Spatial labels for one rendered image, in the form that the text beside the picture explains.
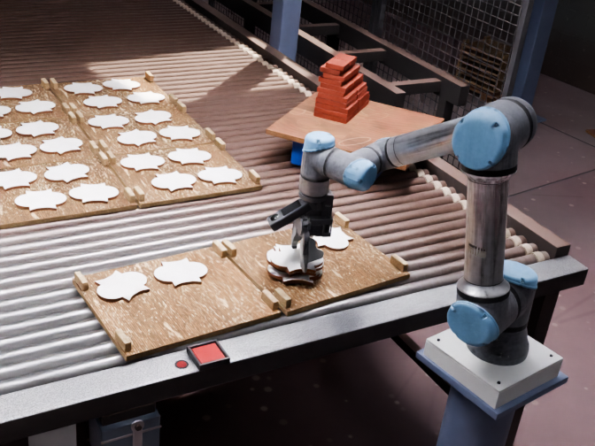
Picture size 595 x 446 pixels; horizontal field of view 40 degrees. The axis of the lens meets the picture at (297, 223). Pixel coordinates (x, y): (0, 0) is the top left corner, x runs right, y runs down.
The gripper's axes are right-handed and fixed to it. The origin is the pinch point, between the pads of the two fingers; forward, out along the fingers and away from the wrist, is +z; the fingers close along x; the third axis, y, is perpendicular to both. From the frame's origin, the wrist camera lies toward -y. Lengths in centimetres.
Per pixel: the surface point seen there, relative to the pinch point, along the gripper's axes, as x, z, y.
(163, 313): -12.8, 5.8, -36.0
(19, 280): 8, 8, -70
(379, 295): -7.3, 7.7, 21.7
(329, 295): -8.7, 5.8, 7.3
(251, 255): 12.3, 5.8, -9.3
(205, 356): -29.2, 6.6, -28.0
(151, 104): 124, 6, -27
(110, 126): 101, 5, -43
